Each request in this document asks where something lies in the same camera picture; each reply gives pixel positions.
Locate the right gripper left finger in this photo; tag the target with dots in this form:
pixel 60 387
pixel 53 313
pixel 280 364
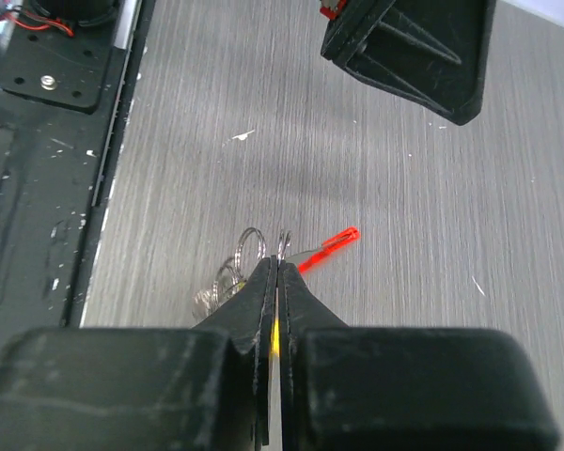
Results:
pixel 203 388

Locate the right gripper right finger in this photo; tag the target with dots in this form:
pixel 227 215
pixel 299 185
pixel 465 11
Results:
pixel 402 388

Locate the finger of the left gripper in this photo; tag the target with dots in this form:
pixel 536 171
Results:
pixel 433 53

